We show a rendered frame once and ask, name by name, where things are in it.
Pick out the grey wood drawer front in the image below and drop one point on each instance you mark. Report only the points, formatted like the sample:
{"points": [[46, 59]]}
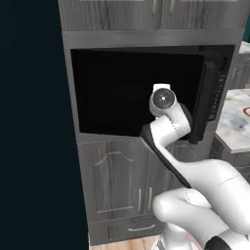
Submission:
{"points": [[114, 231]]}

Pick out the grey wood upper cupboard door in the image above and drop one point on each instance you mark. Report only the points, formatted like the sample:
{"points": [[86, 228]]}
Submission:
{"points": [[107, 14], [208, 13]]}

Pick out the black built-in microwave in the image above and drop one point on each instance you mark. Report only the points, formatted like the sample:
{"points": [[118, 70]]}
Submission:
{"points": [[130, 81]]}

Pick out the grey microwave surround frame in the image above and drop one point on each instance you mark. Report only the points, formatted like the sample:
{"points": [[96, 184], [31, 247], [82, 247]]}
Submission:
{"points": [[149, 37]]}

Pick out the red-rimmed small plate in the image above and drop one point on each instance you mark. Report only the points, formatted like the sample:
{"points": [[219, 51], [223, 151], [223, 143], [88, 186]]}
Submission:
{"points": [[244, 111]]}

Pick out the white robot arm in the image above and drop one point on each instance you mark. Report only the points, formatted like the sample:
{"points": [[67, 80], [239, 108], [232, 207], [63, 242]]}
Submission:
{"points": [[221, 188]]}

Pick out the black microwave door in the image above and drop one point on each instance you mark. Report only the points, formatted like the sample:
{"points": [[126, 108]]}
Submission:
{"points": [[203, 104]]}

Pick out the grey background cupboard run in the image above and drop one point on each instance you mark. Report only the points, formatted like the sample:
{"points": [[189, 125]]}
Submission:
{"points": [[241, 73]]}

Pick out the grey arched lower cupboard door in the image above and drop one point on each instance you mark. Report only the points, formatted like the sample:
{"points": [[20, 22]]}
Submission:
{"points": [[110, 182], [156, 182]]}

